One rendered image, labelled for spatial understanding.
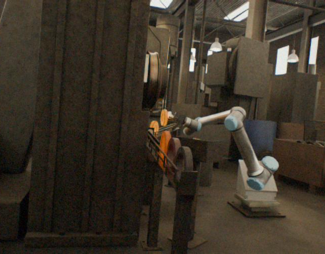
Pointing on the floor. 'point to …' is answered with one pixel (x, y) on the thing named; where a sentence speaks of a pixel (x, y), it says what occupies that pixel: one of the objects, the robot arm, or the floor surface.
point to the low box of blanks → (304, 164)
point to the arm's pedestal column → (264, 211)
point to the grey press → (236, 79)
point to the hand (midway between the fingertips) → (164, 115)
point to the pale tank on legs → (173, 25)
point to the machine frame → (89, 124)
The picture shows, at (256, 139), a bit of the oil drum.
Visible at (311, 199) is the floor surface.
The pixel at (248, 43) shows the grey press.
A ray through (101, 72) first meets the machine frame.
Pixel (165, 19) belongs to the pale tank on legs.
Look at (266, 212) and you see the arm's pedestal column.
